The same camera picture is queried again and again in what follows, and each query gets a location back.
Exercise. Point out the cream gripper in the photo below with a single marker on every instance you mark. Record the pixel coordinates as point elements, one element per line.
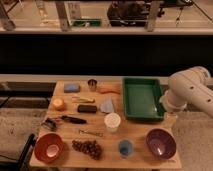
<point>170,120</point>

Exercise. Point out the orange carrot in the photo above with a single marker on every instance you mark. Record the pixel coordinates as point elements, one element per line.
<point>104,90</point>

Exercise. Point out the blue sponge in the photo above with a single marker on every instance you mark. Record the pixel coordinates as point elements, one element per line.
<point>68,88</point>

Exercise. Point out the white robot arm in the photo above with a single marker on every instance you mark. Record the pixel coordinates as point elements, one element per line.
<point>187,86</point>

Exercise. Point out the orange bowl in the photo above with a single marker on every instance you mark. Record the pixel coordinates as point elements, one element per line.
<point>48,148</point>

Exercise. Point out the green plastic tray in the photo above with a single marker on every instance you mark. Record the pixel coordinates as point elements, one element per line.
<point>141,99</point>

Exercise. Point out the black binder clip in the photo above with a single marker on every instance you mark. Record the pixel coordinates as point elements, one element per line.
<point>50,124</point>

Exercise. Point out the black handled knife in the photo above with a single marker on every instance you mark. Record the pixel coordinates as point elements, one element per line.
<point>73,120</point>

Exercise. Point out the bunch of dark grapes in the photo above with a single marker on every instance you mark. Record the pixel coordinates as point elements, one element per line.
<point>91,148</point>

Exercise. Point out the blue plastic cup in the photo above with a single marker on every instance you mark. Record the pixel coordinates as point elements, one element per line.
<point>125,148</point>

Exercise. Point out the yellow banana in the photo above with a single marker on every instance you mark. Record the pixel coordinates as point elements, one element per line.
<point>83,99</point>

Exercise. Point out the light blue cloth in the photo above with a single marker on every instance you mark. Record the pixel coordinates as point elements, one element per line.
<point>107,106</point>

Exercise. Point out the orange fruit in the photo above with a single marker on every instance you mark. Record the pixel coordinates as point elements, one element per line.
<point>59,104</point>

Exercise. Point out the small metal cup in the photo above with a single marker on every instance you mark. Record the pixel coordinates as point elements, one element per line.
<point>92,84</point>

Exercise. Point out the purple bowl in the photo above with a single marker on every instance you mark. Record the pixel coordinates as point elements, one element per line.
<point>161,144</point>

